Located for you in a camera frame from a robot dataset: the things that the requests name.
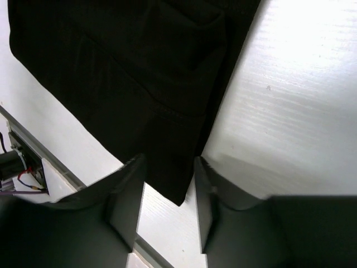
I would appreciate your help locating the black skirt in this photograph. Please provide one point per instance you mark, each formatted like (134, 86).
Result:
(141, 76)

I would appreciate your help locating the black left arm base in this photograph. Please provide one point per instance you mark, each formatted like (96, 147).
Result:
(22, 171)

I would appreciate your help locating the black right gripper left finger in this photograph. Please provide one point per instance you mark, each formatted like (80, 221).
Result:
(94, 227)

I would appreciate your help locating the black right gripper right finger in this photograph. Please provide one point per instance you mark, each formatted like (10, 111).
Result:
(240, 230)

